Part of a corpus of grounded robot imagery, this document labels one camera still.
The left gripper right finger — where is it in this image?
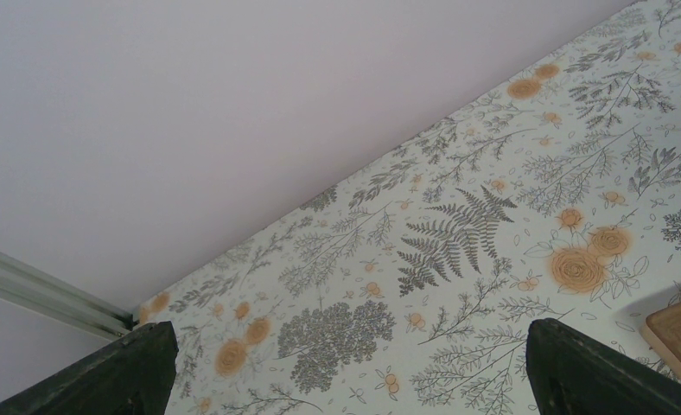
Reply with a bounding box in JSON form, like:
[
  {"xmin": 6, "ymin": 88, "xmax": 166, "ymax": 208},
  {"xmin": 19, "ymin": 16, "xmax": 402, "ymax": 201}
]
[{"xmin": 525, "ymin": 318, "xmax": 681, "ymax": 414}]

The floral patterned table mat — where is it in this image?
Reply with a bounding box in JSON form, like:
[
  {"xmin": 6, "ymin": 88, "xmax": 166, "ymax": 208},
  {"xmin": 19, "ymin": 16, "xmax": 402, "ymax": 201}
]
[{"xmin": 141, "ymin": 1, "xmax": 681, "ymax": 414}]

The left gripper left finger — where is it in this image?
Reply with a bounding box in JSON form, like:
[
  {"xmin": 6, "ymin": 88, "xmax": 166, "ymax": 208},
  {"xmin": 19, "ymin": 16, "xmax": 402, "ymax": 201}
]
[{"xmin": 0, "ymin": 322, "xmax": 179, "ymax": 414}]

